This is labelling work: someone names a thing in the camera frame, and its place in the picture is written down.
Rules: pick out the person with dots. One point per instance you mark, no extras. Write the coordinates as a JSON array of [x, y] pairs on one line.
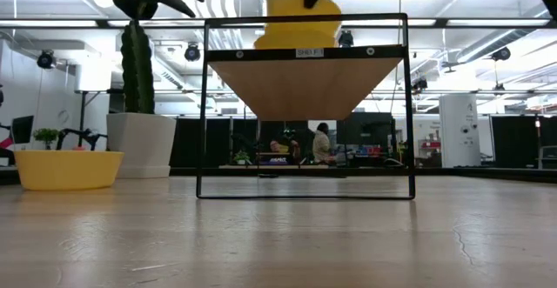
[[323, 146]]

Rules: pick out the small potted green plant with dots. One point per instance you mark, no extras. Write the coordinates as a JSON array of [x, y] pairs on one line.
[[242, 157], [45, 135]]

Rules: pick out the white hexagonal plant pot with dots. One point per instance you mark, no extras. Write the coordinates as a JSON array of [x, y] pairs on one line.
[[141, 144]]

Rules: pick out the yellow mini bowl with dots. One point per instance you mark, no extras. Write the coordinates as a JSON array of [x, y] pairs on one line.
[[287, 5], [67, 170]]

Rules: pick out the white round column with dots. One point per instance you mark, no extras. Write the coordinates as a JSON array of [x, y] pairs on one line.
[[462, 131]]

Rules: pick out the black background robot arm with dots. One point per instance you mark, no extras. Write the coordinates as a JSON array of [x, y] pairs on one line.
[[87, 135]]

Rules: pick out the green cactus plant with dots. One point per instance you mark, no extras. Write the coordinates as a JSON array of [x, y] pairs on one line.
[[138, 70]]

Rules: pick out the black computer monitor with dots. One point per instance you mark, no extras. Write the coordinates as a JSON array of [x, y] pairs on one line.
[[22, 130]]

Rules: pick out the black metal table frame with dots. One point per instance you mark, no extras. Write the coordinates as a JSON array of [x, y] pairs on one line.
[[478, 172]]

